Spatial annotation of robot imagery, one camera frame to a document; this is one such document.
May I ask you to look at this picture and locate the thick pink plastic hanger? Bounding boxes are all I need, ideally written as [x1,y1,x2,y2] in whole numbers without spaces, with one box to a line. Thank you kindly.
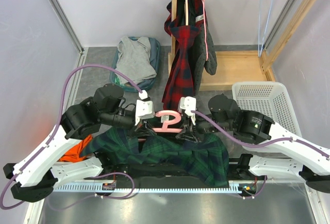
[148,110,182,135]

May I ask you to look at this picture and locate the blue wire hanger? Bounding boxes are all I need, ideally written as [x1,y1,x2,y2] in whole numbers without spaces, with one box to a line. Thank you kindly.
[257,0,273,58]

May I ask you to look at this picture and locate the aluminium corner profile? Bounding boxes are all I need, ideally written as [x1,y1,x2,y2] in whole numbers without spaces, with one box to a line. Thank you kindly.
[49,0,85,54]

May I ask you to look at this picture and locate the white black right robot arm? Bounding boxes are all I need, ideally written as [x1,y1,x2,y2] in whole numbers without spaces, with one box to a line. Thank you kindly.
[177,94,329,193]

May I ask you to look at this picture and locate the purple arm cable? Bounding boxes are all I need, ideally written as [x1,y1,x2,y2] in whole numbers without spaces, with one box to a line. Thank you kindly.
[0,63,142,209]
[192,110,330,159]

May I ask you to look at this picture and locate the grey t-shirt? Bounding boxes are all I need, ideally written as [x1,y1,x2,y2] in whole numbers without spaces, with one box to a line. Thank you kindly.
[116,36,157,84]

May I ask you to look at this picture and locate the orange garment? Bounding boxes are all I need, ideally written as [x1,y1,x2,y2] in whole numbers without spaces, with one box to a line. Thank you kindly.
[58,134,93,163]

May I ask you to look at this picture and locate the red navy plaid skirt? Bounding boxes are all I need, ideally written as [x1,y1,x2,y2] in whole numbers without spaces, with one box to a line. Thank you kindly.
[162,0,203,110]

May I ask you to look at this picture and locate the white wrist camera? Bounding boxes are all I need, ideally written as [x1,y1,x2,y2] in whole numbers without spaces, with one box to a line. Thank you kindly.
[177,97,196,125]
[135,90,155,126]

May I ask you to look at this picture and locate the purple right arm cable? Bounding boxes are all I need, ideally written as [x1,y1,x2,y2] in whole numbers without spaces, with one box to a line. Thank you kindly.
[192,110,330,159]

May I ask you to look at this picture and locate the light blue cable duct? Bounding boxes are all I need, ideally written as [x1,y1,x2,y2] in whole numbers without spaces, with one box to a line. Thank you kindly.
[54,182,242,194]

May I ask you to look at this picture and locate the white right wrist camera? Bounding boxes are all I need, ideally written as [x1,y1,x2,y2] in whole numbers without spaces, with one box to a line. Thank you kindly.
[177,97,196,125]

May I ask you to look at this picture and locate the white plastic laundry basket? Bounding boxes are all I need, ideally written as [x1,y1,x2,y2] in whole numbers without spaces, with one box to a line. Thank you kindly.
[232,81,302,136]

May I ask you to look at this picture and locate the wooden clothes rack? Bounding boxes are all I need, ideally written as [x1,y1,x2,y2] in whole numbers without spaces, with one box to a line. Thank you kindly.
[167,0,330,92]

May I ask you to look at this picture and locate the teal plastic basin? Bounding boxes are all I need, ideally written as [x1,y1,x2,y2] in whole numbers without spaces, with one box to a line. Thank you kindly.
[109,37,161,92]

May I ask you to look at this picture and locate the black dotted garment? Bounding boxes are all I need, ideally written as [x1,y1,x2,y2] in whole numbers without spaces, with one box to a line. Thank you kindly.
[191,24,218,95]

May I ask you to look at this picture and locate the green tie-dye garment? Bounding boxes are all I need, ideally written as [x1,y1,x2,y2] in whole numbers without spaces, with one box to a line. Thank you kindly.
[114,76,123,86]

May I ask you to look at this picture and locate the beige wooden hanger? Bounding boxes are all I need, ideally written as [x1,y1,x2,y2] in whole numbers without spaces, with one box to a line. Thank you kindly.
[185,0,189,26]

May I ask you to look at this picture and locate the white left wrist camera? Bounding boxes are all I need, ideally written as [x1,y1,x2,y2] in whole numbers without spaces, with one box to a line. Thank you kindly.
[135,90,155,126]

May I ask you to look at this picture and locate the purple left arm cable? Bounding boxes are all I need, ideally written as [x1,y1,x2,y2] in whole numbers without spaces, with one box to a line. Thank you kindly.
[0,63,142,209]

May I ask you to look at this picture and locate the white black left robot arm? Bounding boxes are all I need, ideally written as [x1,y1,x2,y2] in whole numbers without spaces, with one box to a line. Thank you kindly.
[3,84,154,203]

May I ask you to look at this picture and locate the green plaid garment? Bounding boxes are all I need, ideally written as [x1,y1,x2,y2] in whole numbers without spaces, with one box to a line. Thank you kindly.
[79,127,229,187]

